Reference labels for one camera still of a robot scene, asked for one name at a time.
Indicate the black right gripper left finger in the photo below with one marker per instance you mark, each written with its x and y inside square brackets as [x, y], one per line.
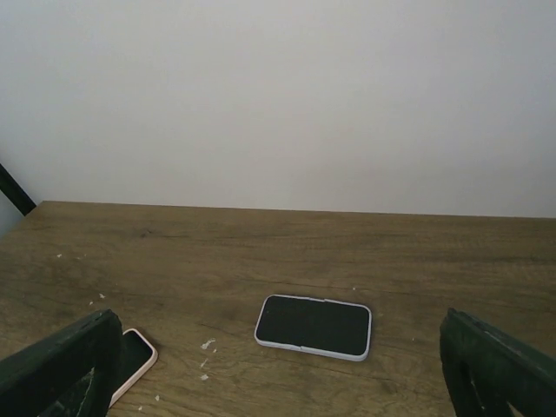
[72, 372]

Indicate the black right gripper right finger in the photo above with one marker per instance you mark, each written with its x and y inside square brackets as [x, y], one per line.
[490, 373]

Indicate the phone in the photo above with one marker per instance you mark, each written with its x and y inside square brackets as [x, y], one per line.
[139, 357]
[328, 328]

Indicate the phone in lilac case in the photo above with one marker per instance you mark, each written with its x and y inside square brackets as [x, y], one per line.
[328, 328]

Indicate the black frame post left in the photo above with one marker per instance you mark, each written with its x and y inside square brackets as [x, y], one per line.
[15, 193]

